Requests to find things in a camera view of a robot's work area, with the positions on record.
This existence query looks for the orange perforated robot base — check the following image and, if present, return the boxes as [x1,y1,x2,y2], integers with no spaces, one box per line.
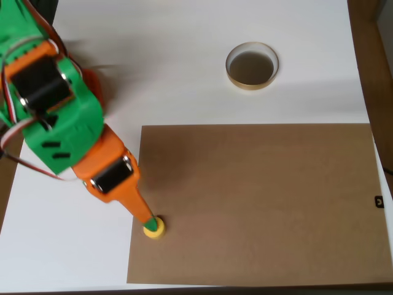
[82,68,104,104]

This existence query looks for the small yellow peg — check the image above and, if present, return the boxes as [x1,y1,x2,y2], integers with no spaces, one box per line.
[142,214,167,241]

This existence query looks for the brown cardboard sheet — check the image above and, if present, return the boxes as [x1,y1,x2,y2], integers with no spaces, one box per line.
[126,123,393,285]

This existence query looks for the white red servo cable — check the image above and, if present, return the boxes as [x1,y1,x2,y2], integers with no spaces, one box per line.
[0,116,81,183]

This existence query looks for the large white board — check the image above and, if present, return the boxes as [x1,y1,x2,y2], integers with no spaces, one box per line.
[0,0,393,293]

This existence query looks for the round shallow dish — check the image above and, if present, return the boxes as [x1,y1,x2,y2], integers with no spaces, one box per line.
[225,41,280,91]

